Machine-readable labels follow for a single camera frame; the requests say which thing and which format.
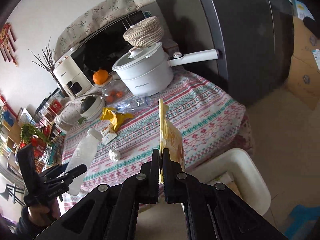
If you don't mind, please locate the white plastic bottle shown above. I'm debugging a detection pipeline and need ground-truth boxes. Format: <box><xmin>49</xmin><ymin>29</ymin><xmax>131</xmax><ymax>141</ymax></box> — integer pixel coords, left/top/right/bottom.
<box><xmin>66</xmin><ymin>128</ymin><xmax>103</xmax><ymax>196</ymax></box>

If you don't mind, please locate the yellow orange snack bag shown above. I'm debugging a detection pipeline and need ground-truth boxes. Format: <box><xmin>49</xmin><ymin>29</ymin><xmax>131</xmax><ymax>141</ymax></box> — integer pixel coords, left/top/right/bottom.
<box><xmin>158</xmin><ymin>98</ymin><xmax>185</xmax><ymax>171</ymax></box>

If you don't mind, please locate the small white torn wrapper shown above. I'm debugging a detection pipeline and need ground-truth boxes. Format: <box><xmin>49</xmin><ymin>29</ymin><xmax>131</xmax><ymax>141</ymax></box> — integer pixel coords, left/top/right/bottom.
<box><xmin>100</xmin><ymin>124</ymin><xmax>117</xmax><ymax>145</ymax></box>

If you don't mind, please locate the yellow snack wrapper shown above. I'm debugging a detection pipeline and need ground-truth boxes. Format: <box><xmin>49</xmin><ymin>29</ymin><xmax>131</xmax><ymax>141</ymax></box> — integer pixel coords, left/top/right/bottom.
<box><xmin>100</xmin><ymin>107</ymin><xmax>133</xmax><ymax>132</ymax></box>

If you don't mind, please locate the white tissue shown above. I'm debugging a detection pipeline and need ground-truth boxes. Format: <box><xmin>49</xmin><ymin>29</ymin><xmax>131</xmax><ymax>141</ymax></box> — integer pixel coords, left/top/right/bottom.
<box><xmin>108</xmin><ymin>149</ymin><xmax>121</xmax><ymax>162</ymax></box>

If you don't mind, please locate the clear plastic water bottle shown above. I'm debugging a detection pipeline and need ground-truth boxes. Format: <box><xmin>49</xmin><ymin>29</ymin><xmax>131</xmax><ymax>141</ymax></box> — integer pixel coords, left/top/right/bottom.
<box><xmin>111</xmin><ymin>95</ymin><xmax>151</xmax><ymax>114</ymax></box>

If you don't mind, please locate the white plastic trash bin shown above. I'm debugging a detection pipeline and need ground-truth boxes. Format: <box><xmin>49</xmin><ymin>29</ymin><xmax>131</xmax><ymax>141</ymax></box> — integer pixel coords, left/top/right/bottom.
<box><xmin>188</xmin><ymin>148</ymin><xmax>271</xmax><ymax>216</ymax></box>

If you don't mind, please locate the person left hand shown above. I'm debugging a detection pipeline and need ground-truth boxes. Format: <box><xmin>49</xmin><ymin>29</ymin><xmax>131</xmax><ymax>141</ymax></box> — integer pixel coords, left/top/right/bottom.
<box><xmin>28</xmin><ymin>198</ymin><xmax>61</xmax><ymax>226</ymax></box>

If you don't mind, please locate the patterned tablecloth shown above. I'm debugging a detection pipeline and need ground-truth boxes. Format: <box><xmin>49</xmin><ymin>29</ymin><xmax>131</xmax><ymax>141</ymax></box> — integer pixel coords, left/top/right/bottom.
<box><xmin>63</xmin><ymin>67</ymin><xmax>253</xmax><ymax>210</ymax></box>

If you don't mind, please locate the dotted white cloth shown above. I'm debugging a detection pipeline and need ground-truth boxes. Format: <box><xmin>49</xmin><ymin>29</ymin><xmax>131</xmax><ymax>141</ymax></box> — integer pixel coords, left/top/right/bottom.
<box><xmin>54</xmin><ymin>97</ymin><xmax>85</xmax><ymax>133</ymax></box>

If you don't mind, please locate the red tea tin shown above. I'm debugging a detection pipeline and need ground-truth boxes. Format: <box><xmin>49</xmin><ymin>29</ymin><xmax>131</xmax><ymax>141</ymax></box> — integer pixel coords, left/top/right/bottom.
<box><xmin>49</xmin><ymin>99</ymin><xmax>62</xmax><ymax>114</ymax></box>

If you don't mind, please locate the white bowl stack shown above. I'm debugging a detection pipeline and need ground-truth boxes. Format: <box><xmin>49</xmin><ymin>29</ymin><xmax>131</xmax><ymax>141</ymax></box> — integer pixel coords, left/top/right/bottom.
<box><xmin>80</xmin><ymin>95</ymin><xmax>105</xmax><ymax>122</ymax></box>

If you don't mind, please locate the dark green squash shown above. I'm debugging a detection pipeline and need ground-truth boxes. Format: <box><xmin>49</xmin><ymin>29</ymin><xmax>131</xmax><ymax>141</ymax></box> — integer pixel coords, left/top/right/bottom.
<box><xmin>80</xmin><ymin>95</ymin><xmax>96</xmax><ymax>114</ymax></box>

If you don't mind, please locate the glass teapot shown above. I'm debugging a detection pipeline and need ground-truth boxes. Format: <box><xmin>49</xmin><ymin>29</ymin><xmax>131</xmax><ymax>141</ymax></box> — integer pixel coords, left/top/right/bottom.
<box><xmin>101</xmin><ymin>79</ymin><xmax>128</xmax><ymax>104</ymax></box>

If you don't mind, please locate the cream air fryer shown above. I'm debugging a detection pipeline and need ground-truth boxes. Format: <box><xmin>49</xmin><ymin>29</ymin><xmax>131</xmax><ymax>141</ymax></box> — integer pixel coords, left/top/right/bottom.
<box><xmin>53</xmin><ymin>56</ymin><xmax>92</xmax><ymax>99</ymax></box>

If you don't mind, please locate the orange tangerine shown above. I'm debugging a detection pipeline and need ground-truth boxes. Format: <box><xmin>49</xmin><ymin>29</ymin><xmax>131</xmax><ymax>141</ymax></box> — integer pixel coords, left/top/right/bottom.
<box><xmin>93</xmin><ymin>69</ymin><xmax>109</xmax><ymax>85</ymax></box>

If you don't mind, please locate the white electric pot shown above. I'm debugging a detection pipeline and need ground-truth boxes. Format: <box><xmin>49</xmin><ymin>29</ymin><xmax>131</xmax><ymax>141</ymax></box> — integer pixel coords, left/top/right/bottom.
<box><xmin>112</xmin><ymin>42</ymin><xmax>219</xmax><ymax>95</ymax></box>

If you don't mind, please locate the dried twig vase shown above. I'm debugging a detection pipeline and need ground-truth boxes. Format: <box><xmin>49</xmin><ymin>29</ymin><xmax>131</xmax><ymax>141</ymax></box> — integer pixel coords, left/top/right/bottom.
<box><xmin>29</xmin><ymin>37</ymin><xmax>68</xmax><ymax>96</ymax></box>

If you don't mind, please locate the black microwave oven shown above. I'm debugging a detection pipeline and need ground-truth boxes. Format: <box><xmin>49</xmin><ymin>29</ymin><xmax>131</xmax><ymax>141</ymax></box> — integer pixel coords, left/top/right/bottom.
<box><xmin>68</xmin><ymin>10</ymin><xmax>151</xmax><ymax>83</ymax></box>

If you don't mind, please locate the blue plastic stool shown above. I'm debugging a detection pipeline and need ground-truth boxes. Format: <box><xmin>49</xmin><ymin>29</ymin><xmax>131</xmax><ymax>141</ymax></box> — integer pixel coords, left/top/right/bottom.
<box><xmin>284</xmin><ymin>205</ymin><xmax>320</xmax><ymax>240</ymax></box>

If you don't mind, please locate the woven straw basket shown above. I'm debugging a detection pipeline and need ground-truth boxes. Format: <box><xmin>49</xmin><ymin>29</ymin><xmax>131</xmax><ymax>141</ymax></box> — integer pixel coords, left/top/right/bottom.
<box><xmin>123</xmin><ymin>16</ymin><xmax>164</xmax><ymax>48</ymax></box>

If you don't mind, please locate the lower cardboard box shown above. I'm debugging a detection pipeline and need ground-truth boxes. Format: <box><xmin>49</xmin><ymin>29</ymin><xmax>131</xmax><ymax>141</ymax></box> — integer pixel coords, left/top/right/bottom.
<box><xmin>286</xmin><ymin>56</ymin><xmax>319</xmax><ymax>110</ymax></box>

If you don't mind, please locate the cardboard box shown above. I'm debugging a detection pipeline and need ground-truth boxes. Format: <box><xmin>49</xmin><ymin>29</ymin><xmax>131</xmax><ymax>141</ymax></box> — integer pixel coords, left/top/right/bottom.
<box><xmin>286</xmin><ymin>56</ymin><xmax>319</xmax><ymax>110</ymax></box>
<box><xmin>293</xmin><ymin>16</ymin><xmax>319</xmax><ymax>70</ymax></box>

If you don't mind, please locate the dark grey refrigerator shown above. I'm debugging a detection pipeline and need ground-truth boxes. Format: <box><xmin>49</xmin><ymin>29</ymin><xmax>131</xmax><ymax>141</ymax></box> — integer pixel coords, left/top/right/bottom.
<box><xmin>156</xmin><ymin>0</ymin><xmax>293</xmax><ymax>105</ymax></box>

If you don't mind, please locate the floral microwave cover cloth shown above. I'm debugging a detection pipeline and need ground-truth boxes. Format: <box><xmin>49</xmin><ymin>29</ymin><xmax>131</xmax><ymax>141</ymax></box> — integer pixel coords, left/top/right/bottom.
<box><xmin>54</xmin><ymin>0</ymin><xmax>155</xmax><ymax>62</ymax></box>

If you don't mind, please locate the upper cardboard box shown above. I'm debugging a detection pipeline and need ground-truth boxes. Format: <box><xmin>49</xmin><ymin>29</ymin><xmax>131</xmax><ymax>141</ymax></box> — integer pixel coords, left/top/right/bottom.
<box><xmin>293</xmin><ymin>16</ymin><xmax>319</xmax><ymax>70</ymax></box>

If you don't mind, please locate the black cap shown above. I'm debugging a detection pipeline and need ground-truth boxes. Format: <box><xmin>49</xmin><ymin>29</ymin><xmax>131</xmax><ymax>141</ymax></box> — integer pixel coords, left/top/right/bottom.
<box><xmin>303</xmin><ymin>17</ymin><xmax>320</xmax><ymax>39</ymax></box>

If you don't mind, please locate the blue yellow product box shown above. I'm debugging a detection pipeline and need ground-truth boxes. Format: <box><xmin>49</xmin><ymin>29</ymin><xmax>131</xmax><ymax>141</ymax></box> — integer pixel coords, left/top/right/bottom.
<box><xmin>292</xmin><ymin>0</ymin><xmax>314</xmax><ymax>20</ymax></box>

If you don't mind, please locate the wire storage rack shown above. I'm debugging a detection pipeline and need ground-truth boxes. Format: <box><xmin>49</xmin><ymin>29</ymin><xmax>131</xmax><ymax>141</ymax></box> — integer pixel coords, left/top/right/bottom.
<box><xmin>0</xmin><ymin>87</ymin><xmax>68</xmax><ymax>173</ymax></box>

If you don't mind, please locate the red wall ornament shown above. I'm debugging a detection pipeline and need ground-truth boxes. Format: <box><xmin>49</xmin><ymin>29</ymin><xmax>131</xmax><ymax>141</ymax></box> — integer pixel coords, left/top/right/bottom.
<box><xmin>0</xmin><ymin>22</ymin><xmax>18</xmax><ymax>67</ymax></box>

